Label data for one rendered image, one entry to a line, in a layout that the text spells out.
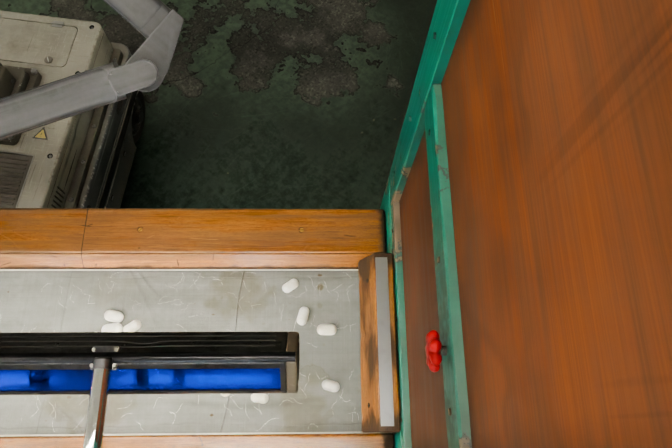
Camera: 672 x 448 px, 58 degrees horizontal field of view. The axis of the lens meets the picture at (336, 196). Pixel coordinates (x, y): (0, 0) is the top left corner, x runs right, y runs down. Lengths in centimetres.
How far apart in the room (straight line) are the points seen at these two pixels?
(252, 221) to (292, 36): 126
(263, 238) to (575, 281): 87
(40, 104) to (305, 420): 68
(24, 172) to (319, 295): 87
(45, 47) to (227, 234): 91
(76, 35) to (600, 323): 169
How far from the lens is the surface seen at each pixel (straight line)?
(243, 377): 82
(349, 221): 119
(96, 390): 81
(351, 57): 230
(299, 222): 119
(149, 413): 119
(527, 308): 45
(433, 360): 65
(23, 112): 100
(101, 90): 97
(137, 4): 96
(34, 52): 189
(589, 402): 37
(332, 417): 115
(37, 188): 168
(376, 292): 106
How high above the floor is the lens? 189
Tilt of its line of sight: 68 degrees down
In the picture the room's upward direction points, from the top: 5 degrees clockwise
